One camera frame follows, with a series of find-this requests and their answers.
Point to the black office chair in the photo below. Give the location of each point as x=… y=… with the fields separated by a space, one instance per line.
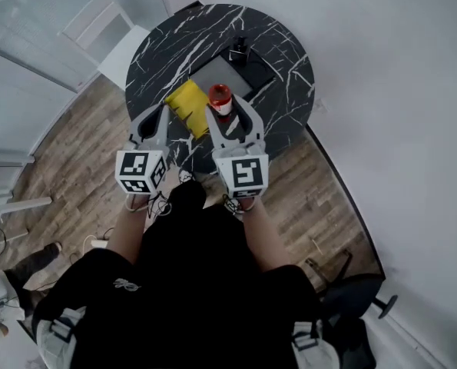
x=351 y=321

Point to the person's left forearm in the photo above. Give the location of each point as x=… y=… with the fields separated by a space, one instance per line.
x=126 y=237

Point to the white chair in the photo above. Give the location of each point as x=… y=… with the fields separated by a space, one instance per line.
x=124 y=56

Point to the white power adapter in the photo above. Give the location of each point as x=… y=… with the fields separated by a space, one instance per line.
x=94 y=242

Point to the white desk frame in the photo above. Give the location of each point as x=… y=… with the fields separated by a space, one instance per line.
x=9 y=190

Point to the person's black t-shirt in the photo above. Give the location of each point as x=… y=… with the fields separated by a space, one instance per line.
x=189 y=290

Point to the black tray grey inside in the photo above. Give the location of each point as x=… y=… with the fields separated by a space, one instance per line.
x=220 y=75

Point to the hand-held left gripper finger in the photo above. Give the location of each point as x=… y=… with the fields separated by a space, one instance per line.
x=136 y=123
x=163 y=129

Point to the yellow box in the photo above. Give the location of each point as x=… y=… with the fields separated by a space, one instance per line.
x=187 y=104

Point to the person's right forearm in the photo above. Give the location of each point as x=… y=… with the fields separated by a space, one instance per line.
x=264 y=240

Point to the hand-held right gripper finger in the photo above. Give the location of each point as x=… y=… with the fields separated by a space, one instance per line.
x=254 y=123
x=214 y=129

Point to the round black marble table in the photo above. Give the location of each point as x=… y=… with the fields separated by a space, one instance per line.
x=163 y=64

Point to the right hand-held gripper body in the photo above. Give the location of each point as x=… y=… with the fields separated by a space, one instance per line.
x=245 y=171

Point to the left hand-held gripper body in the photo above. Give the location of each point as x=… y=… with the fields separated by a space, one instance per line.
x=138 y=169

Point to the dark red bottle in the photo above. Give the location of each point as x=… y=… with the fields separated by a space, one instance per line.
x=220 y=98

